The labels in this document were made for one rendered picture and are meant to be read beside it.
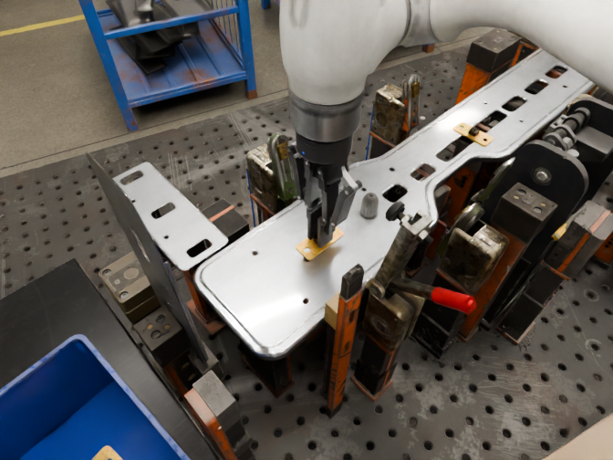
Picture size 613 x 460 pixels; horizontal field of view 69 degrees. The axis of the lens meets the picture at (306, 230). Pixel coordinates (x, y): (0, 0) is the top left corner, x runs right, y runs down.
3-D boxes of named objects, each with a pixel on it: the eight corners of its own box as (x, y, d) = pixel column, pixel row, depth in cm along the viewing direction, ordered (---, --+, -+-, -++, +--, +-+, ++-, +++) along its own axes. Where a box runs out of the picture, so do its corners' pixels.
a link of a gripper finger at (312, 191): (310, 163, 61) (304, 158, 61) (305, 213, 70) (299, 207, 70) (331, 151, 62) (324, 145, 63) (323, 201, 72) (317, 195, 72)
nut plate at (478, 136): (451, 129, 99) (452, 124, 98) (462, 121, 100) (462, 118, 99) (484, 147, 95) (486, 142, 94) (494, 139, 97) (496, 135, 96)
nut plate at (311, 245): (329, 222, 78) (329, 217, 78) (345, 234, 77) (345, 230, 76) (294, 247, 75) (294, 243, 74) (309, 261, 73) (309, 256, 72)
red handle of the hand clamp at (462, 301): (389, 264, 67) (481, 288, 55) (393, 276, 68) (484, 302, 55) (370, 280, 66) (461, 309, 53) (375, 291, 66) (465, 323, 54)
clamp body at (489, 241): (424, 309, 104) (470, 200, 75) (466, 342, 99) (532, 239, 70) (400, 333, 100) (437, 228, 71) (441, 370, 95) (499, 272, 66)
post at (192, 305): (207, 288, 107) (181, 209, 85) (234, 318, 102) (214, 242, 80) (185, 304, 105) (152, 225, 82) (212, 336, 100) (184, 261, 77)
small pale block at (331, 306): (330, 381, 93) (341, 288, 65) (342, 393, 91) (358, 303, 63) (318, 392, 92) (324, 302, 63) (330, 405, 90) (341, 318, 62)
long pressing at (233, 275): (572, 18, 135) (574, 13, 134) (649, 46, 124) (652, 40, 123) (184, 277, 75) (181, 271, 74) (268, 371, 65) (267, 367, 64)
